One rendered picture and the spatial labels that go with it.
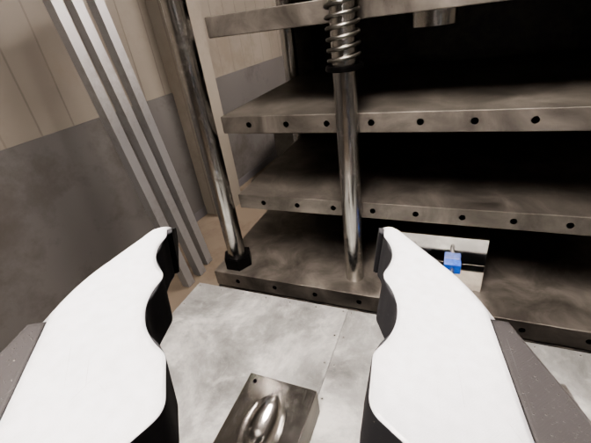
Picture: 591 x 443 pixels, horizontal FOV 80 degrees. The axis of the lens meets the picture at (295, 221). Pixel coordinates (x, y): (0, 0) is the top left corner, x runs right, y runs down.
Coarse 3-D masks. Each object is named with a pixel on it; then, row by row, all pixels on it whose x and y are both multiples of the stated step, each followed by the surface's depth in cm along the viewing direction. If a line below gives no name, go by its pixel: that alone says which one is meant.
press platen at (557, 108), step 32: (416, 64) 139; (448, 64) 130; (480, 64) 122; (512, 64) 116; (544, 64) 109; (576, 64) 104; (288, 96) 116; (320, 96) 110; (384, 96) 99; (416, 96) 95; (448, 96) 91; (480, 96) 87; (512, 96) 83; (544, 96) 80; (576, 96) 77; (224, 128) 104; (256, 128) 100; (288, 128) 97; (320, 128) 93; (384, 128) 87; (416, 128) 84; (448, 128) 82; (480, 128) 79; (512, 128) 77; (544, 128) 75; (576, 128) 73
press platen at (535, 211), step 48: (336, 144) 145; (384, 144) 138; (432, 144) 132; (480, 144) 126; (528, 144) 121; (576, 144) 116; (240, 192) 116; (288, 192) 111; (336, 192) 107; (384, 192) 103; (432, 192) 100; (480, 192) 96; (528, 192) 93; (576, 192) 90
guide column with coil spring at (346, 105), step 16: (352, 16) 75; (336, 32) 76; (352, 48) 77; (336, 64) 79; (336, 80) 81; (352, 80) 81; (336, 96) 83; (352, 96) 82; (336, 112) 86; (352, 112) 84; (336, 128) 89; (352, 128) 86; (352, 144) 88; (352, 160) 90; (352, 176) 92; (352, 192) 94; (352, 208) 97; (352, 224) 99; (352, 240) 102; (352, 256) 105; (352, 272) 108
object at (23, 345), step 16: (32, 336) 7; (0, 352) 7; (16, 352) 7; (32, 352) 7; (0, 368) 7; (16, 368) 7; (0, 384) 6; (16, 384) 6; (0, 400) 6; (0, 416) 6
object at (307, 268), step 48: (288, 240) 135; (336, 240) 131; (528, 240) 117; (576, 240) 114; (288, 288) 115; (336, 288) 108; (528, 288) 99; (576, 288) 96; (528, 336) 91; (576, 336) 86
